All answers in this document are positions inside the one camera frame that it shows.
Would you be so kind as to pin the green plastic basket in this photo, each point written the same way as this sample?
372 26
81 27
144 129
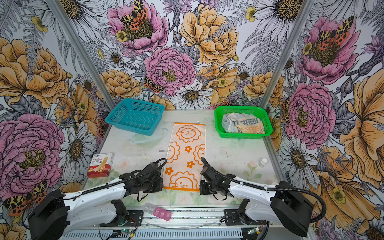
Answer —
256 111

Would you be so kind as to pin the aluminium frame post left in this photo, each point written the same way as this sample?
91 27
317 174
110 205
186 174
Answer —
64 21

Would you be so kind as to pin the blue beige patterned towel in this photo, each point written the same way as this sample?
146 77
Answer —
237 123

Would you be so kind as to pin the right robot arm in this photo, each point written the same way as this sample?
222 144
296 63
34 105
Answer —
279 203

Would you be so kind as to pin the aluminium front rail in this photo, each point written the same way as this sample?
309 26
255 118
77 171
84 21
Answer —
186 223

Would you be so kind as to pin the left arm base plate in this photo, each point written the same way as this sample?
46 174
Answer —
133 218

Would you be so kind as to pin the orange white lion towel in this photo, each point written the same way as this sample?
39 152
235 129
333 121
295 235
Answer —
184 165

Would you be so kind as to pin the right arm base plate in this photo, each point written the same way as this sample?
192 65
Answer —
234 217

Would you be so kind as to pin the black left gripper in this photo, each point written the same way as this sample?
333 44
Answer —
158 186

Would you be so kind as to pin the teal plastic basket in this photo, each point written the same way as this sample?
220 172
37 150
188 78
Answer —
136 116

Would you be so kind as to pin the small white bottle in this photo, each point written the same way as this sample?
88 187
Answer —
263 162

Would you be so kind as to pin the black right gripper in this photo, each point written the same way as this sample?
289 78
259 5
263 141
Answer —
202 190

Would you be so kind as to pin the red bandage box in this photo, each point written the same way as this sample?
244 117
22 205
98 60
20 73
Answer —
100 166

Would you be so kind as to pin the aluminium frame post right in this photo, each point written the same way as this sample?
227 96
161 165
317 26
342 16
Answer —
291 40

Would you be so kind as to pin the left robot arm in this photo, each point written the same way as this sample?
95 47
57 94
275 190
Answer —
59 214

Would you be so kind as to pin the pink clear pill organizer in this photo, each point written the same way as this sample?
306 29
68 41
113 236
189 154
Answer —
157 212

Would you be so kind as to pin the aluminium frame post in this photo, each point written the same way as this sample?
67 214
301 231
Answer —
64 21
291 40

